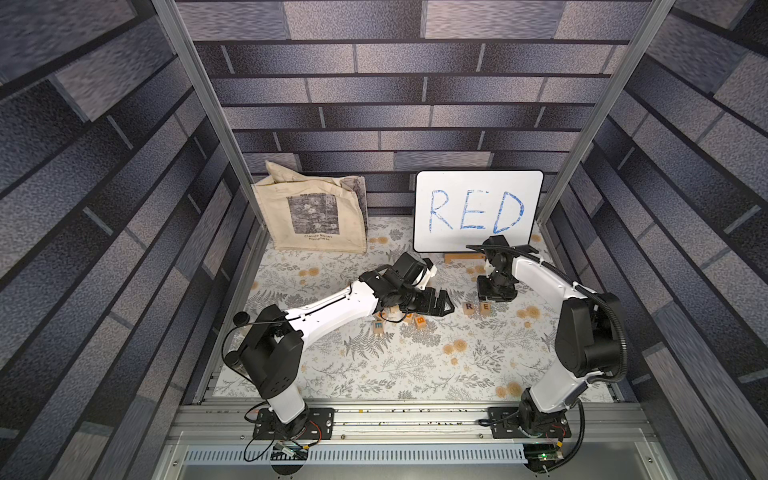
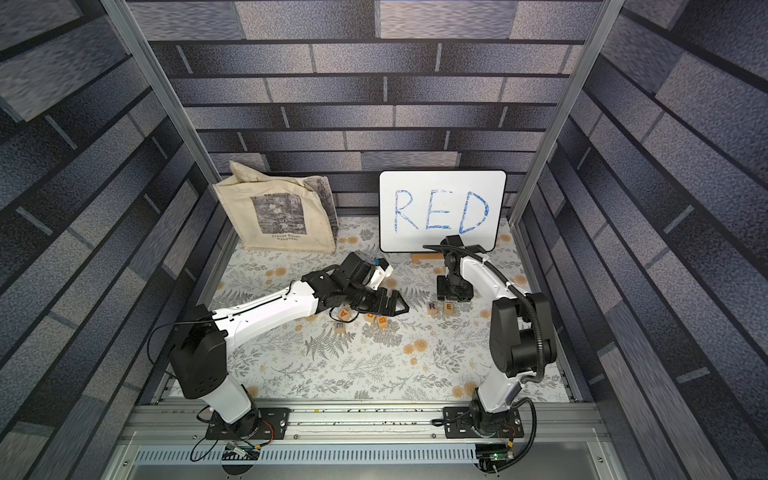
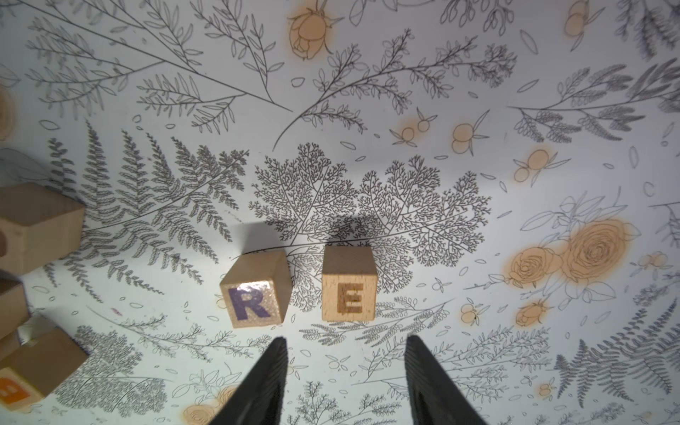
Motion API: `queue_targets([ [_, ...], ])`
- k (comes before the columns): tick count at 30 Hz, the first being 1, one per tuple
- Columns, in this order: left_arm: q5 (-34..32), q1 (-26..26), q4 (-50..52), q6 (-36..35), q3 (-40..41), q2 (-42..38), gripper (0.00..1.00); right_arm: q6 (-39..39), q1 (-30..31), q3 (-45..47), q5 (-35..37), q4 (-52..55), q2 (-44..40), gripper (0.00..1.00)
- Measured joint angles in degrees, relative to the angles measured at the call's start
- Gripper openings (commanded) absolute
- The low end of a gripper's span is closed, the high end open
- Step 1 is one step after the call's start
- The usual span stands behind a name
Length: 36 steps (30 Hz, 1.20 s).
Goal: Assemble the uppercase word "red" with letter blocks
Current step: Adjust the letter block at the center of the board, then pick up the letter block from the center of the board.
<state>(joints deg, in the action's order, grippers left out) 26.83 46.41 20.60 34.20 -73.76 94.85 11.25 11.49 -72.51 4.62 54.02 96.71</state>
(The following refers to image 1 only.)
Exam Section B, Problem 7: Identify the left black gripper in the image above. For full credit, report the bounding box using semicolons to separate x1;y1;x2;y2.
396;284;457;316

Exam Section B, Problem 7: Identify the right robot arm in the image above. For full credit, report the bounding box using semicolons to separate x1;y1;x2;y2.
468;235;628;438

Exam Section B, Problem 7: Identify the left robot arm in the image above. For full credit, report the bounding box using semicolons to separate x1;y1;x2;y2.
223;253;455;426

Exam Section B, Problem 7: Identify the whiteboard with RED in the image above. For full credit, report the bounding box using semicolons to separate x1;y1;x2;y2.
413;170;544;253

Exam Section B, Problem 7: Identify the wooden whiteboard stand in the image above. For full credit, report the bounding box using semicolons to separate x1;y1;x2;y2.
444;252;485;264

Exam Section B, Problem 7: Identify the floral table mat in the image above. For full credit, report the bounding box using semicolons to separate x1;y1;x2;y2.
246;217;559;402

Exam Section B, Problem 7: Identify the beige canvas tote bag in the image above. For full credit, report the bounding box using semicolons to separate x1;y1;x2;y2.
253;162;368;254

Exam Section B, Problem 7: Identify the black corrugated cable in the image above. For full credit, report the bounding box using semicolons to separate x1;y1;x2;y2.
466;242;629;475

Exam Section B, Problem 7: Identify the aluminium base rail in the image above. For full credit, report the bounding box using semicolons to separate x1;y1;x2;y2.
165;398;658;446

